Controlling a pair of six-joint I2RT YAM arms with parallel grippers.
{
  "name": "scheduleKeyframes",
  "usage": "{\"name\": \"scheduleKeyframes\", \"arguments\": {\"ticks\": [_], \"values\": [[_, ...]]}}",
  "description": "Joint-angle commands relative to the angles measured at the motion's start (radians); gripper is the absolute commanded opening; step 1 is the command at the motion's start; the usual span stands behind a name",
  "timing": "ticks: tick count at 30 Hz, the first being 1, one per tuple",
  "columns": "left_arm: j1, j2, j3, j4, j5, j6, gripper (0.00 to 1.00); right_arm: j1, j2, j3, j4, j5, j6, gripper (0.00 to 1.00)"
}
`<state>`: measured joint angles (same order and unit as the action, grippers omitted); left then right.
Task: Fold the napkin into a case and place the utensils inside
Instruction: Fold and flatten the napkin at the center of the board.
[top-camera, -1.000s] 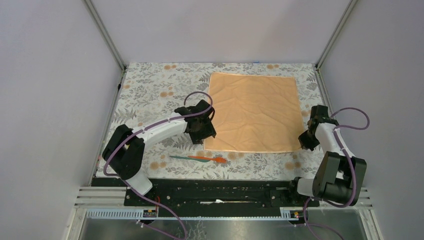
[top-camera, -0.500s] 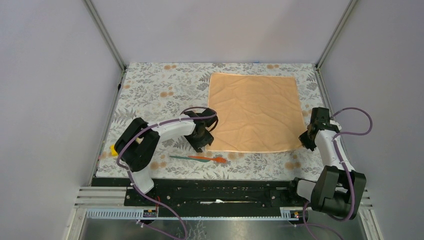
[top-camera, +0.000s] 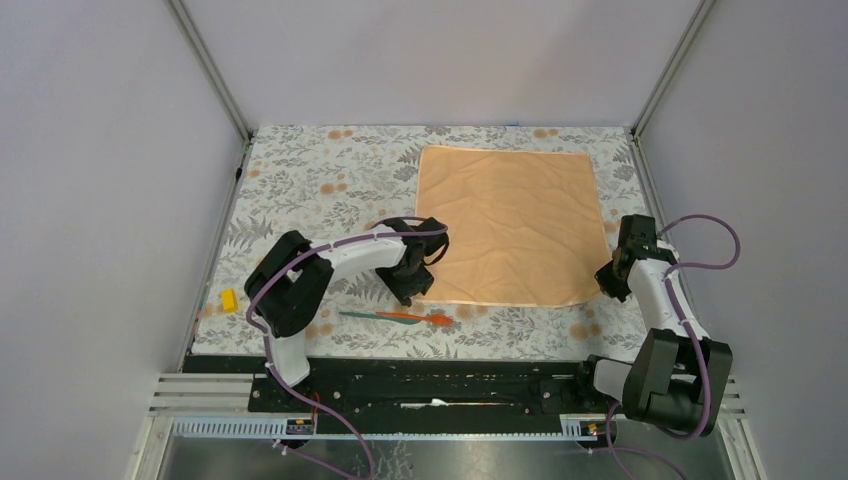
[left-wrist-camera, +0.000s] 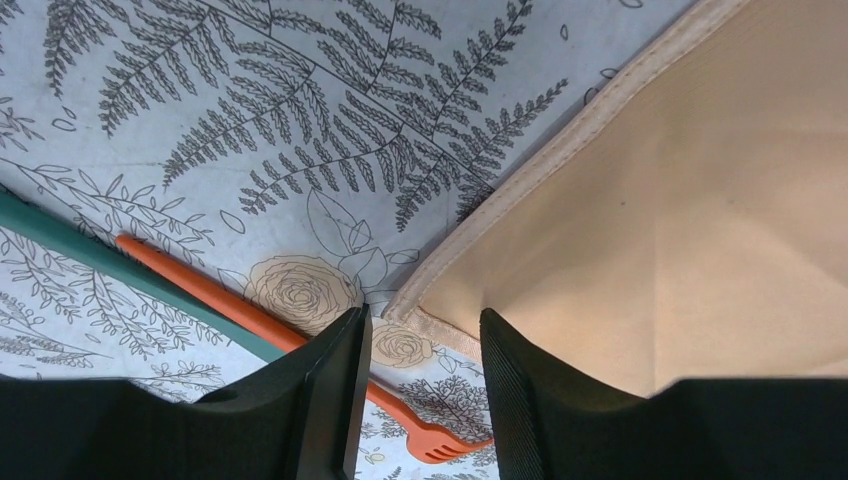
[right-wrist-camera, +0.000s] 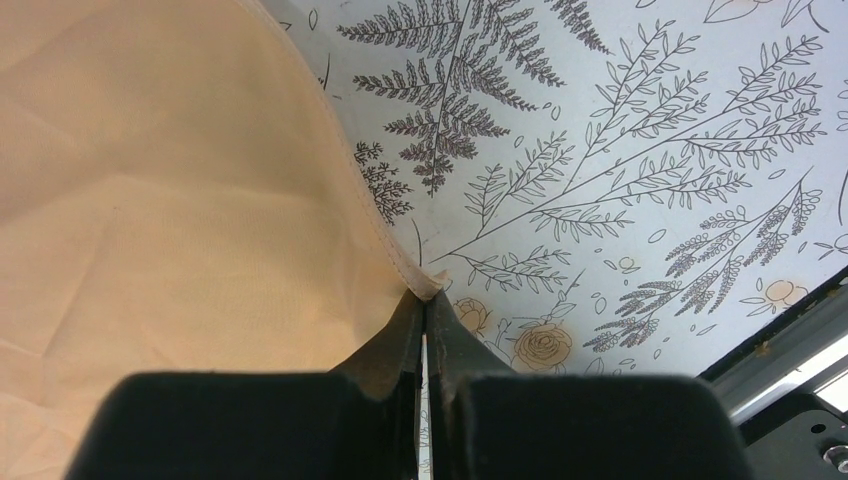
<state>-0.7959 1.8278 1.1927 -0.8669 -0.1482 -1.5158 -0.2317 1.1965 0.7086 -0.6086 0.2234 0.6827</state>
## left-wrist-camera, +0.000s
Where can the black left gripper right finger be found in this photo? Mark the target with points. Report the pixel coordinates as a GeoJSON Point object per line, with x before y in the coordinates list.
{"type": "Point", "coordinates": [552, 421]}

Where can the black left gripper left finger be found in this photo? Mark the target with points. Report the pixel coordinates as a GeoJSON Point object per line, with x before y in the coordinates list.
{"type": "Point", "coordinates": [298, 417]}

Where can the orange cloth napkin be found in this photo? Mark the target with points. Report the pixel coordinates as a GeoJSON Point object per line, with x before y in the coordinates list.
{"type": "Point", "coordinates": [691, 221]}

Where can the orange plastic fork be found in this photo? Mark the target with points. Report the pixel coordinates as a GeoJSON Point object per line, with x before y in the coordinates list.
{"type": "Point", "coordinates": [427, 442]}

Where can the teal plastic knife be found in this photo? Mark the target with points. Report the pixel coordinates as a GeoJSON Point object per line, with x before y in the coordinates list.
{"type": "Point", "coordinates": [34, 224]}

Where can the floral patterned tablecloth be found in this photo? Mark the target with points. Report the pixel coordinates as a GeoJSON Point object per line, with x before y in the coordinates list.
{"type": "Point", "coordinates": [308, 155]}

